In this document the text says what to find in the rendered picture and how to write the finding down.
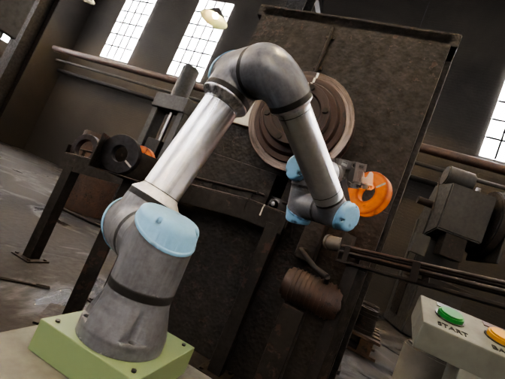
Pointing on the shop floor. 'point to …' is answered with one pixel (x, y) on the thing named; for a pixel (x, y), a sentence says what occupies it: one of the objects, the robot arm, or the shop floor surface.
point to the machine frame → (240, 172)
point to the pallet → (366, 332)
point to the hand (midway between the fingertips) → (370, 188)
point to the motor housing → (296, 317)
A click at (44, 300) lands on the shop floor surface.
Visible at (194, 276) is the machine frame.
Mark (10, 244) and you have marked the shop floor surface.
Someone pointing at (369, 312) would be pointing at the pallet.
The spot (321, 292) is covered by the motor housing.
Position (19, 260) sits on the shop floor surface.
